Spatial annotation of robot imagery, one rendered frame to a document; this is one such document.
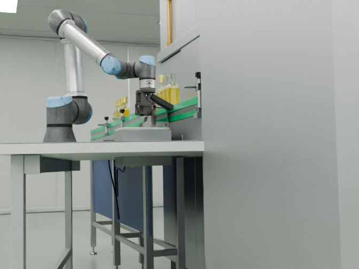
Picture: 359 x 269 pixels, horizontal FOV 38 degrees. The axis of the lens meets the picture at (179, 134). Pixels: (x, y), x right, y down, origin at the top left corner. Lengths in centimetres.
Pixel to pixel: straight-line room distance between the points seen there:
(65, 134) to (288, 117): 139
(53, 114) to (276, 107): 136
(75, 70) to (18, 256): 111
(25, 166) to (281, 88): 87
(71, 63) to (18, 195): 101
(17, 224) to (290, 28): 102
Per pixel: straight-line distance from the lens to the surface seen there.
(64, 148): 166
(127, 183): 303
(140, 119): 276
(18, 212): 173
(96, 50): 236
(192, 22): 289
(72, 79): 256
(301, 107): 117
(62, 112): 241
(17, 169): 172
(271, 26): 130
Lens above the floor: 67
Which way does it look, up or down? 3 degrees up
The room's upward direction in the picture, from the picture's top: 1 degrees counter-clockwise
